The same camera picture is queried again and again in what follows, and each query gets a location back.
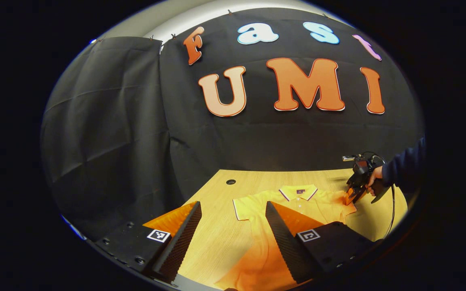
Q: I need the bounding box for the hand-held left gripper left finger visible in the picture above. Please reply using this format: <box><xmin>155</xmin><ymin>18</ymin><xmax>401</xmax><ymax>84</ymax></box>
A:
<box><xmin>95</xmin><ymin>201</ymin><xmax>202</xmax><ymax>283</ymax></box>

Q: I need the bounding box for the orange T-shirt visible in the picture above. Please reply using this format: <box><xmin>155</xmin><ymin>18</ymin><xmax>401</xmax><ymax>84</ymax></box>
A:
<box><xmin>215</xmin><ymin>184</ymin><xmax>357</xmax><ymax>291</ymax></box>

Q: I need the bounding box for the black cable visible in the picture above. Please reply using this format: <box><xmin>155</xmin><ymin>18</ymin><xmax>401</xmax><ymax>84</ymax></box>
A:
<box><xmin>383</xmin><ymin>184</ymin><xmax>396</xmax><ymax>240</ymax></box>

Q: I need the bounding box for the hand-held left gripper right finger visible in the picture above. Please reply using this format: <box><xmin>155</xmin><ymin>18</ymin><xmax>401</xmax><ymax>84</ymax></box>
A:
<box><xmin>265</xmin><ymin>201</ymin><xmax>380</xmax><ymax>284</ymax></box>

